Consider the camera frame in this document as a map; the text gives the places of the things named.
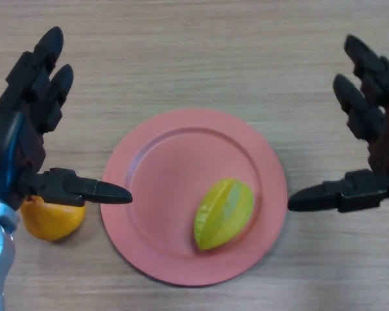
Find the yellow starfruit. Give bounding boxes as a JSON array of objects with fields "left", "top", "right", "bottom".
[{"left": 193, "top": 177, "right": 255, "bottom": 252}]

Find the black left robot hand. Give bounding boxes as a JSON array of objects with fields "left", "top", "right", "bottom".
[{"left": 0, "top": 26, "right": 133, "bottom": 210}]

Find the pink round plate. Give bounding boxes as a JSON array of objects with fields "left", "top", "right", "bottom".
[{"left": 100, "top": 108, "right": 288, "bottom": 288}]

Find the orange round fruit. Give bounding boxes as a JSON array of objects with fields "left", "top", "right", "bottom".
[{"left": 20, "top": 196, "right": 87, "bottom": 241}]

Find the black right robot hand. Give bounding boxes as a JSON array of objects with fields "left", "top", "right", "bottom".
[{"left": 287, "top": 34, "right": 389, "bottom": 214}]

